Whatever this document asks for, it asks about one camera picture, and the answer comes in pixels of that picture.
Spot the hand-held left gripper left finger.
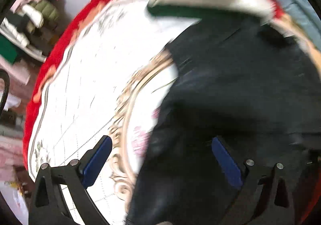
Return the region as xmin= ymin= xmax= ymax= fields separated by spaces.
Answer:
xmin=28 ymin=135 xmax=113 ymax=225

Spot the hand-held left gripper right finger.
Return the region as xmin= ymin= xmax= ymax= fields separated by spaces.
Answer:
xmin=212 ymin=136 xmax=295 ymax=225

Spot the black garment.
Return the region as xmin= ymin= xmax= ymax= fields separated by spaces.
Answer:
xmin=125 ymin=16 xmax=321 ymax=225

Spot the pile of clothes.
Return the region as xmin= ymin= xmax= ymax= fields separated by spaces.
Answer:
xmin=0 ymin=0 xmax=62 ymax=65

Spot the red and white floral blanket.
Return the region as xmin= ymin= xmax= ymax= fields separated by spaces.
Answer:
xmin=22 ymin=0 xmax=321 ymax=225

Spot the black cable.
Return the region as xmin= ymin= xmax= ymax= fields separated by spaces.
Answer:
xmin=0 ymin=69 xmax=10 ymax=115

